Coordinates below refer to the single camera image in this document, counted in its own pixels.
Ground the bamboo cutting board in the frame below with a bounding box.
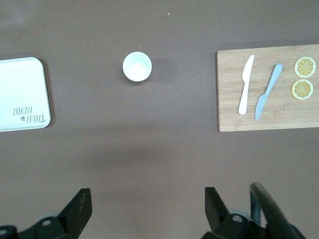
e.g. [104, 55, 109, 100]
[216, 44, 319, 132]

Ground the yellow lemon slice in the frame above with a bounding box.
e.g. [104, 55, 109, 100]
[291, 79, 314, 101]
[294, 56, 317, 79]

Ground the brown table mat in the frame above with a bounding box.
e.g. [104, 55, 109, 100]
[0, 0, 319, 239]

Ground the white plastic cup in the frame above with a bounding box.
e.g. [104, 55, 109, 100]
[122, 51, 153, 82]

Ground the cream tray with bear print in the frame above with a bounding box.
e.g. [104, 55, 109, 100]
[0, 57, 52, 133]

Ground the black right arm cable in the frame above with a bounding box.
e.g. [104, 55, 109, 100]
[250, 181, 308, 239]

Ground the grey plastic knife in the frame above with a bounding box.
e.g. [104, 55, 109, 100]
[254, 63, 284, 122]

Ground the white plastic knife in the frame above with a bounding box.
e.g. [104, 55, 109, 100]
[238, 54, 255, 116]

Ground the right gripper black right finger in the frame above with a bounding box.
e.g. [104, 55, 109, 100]
[201, 187, 269, 239]

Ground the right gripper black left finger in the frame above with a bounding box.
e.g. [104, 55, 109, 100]
[0, 188, 93, 239]

